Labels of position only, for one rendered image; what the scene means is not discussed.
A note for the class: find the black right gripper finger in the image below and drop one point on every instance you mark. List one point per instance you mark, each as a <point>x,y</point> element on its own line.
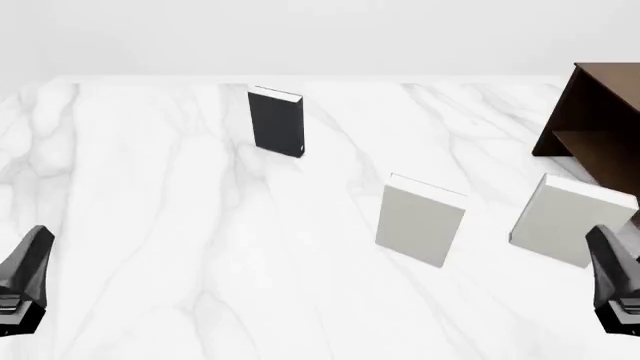
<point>611,262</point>

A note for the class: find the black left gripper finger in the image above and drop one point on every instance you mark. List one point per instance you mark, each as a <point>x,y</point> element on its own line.
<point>31,258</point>

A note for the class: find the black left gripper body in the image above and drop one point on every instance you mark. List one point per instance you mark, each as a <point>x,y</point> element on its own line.
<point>17,317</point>

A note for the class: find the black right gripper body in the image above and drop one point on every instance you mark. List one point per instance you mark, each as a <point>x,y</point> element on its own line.
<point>622,317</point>

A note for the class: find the pale grey book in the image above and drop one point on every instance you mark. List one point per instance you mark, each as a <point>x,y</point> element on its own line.
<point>417,221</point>
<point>560,221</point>

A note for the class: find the dark brown wooden shelf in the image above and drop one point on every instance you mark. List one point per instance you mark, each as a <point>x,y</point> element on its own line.
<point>600,123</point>

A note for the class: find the black book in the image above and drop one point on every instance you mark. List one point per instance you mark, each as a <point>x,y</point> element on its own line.
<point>276,122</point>

